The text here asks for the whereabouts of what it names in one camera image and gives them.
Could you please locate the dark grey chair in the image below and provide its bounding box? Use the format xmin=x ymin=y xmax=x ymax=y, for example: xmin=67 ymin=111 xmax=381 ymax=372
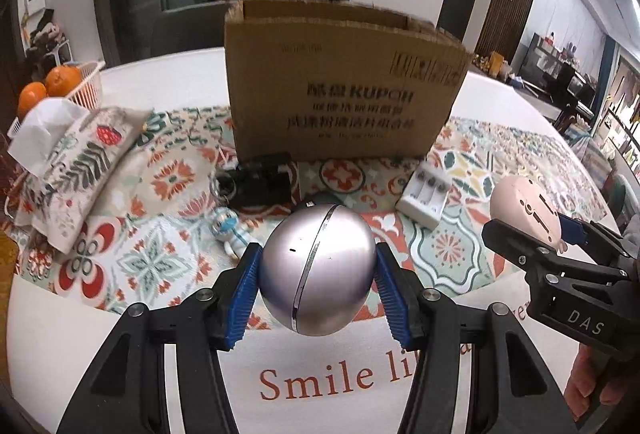
xmin=149 ymin=2 xmax=232 ymax=60

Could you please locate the black small camera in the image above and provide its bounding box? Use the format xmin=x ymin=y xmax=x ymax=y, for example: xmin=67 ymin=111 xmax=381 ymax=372
xmin=234 ymin=152 xmax=292 ymax=208

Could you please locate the white wire basket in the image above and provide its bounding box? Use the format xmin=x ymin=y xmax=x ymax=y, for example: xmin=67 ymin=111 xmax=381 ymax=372
xmin=7 ymin=60 xmax=106 ymax=136

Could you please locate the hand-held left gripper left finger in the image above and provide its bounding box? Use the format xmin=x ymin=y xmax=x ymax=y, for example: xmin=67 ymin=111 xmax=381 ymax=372
xmin=57 ymin=243 xmax=264 ymax=434

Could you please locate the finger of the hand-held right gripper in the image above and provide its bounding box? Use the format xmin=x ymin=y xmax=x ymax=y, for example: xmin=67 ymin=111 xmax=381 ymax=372
xmin=556 ymin=212 xmax=640 ymax=269
xmin=481 ymin=218 xmax=626 ymax=287

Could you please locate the white battery charger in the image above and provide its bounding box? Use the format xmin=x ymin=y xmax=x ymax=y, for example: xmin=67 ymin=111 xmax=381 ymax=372
xmin=395 ymin=162 xmax=450 ymax=231

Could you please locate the dark grey round object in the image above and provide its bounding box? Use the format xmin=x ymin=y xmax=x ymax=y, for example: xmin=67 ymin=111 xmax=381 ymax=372
xmin=299 ymin=193 xmax=347 ymax=216

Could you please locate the brown cardboard box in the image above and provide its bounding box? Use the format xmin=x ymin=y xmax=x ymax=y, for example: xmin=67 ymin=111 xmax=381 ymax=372
xmin=223 ymin=0 xmax=474 ymax=163

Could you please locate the orange fruit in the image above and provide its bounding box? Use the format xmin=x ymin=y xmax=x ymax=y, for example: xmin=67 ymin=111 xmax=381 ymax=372
xmin=45 ymin=65 xmax=82 ymax=98
xmin=18 ymin=82 xmax=48 ymax=120

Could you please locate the metal key ring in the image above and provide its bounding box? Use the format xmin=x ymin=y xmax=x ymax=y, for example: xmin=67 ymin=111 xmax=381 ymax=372
xmin=212 ymin=170 xmax=239 ymax=208

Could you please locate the pink egg-shaped toy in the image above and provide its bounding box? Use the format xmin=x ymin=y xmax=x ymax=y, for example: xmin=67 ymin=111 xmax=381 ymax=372
xmin=489 ymin=175 xmax=562 ymax=249

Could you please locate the white tissue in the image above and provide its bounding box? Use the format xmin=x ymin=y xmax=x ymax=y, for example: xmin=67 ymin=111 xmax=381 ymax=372
xmin=8 ymin=97 xmax=92 ymax=176

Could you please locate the floral fabric tissue cover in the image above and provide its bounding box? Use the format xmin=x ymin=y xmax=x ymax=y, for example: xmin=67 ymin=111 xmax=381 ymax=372
xmin=10 ymin=106 xmax=152 ymax=251

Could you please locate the person's right hand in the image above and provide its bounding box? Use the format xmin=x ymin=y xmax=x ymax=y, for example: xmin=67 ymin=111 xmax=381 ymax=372
xmin=564 ymin=346 xmax=640 ymax=416

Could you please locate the astronaut figurine keychain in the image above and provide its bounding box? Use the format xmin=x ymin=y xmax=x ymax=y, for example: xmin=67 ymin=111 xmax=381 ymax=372
xmin=210 ymin=208 xmax=262 ymax=258

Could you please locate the white shelf with toys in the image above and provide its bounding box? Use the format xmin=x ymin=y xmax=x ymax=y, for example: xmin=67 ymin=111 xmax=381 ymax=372
xmin=22 ymin=8 xmax=72 ymax=66

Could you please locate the silver metal ball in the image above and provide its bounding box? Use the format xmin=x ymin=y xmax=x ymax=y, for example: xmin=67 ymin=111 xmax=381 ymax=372
xmin=258 ymin=203 xmax=377 ymax=336

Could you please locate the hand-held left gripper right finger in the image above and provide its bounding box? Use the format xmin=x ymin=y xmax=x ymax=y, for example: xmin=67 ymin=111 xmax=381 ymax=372
xmin=374 ymin=244 xmax=576 ymax=434

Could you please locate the patterned table cloth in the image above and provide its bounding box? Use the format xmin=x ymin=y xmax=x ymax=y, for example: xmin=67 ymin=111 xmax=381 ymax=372
xmin=5 ymin=106 xmax=611 ymax=434

